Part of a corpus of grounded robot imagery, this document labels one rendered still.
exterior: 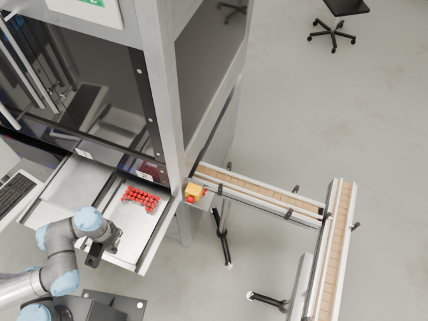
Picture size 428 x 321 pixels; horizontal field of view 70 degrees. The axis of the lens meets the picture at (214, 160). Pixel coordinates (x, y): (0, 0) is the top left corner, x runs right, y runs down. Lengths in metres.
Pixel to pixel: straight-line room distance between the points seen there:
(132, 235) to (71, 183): 0.45
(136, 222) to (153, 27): 1.03
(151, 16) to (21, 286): 0.80
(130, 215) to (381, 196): 2.14
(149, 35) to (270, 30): 3.36
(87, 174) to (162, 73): 1.01
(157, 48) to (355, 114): 2.79
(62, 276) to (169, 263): 1.48
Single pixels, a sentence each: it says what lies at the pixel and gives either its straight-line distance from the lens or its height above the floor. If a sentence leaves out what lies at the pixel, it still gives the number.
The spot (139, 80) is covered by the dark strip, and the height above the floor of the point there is 1.68.
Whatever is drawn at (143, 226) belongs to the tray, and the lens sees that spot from 1.57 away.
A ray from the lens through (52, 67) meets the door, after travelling 1.21.
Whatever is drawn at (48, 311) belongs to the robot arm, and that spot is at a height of 1.00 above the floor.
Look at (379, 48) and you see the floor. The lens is 4.34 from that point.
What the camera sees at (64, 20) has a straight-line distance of 0.98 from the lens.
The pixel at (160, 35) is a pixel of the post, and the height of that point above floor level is 1.86.
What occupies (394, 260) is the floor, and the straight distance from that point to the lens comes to 2.81.
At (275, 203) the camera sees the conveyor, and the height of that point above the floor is 0.93.
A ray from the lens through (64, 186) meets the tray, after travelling 1.78.
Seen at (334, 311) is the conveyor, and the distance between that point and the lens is 1.48.
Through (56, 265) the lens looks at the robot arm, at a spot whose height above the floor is 1.43.
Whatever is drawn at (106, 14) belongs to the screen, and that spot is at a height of 1.89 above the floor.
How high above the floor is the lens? 2.34
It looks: 59 degrees down
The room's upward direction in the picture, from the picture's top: 4 degrees clockwise
